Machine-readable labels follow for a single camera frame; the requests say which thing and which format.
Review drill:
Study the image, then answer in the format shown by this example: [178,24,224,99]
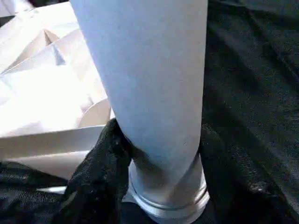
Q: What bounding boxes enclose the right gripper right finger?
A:
[199,123,299,224]

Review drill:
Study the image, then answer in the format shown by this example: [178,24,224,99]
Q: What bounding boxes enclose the white plastic table top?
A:
[0,2,211,224]

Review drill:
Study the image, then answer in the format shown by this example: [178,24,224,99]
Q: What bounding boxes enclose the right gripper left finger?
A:
[62,118,133,224]

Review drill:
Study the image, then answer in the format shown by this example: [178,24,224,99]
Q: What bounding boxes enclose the black work mat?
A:
[0,0,299,224]

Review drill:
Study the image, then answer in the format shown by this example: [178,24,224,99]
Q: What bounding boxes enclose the white plastic table leg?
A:
[70,0,210,222]

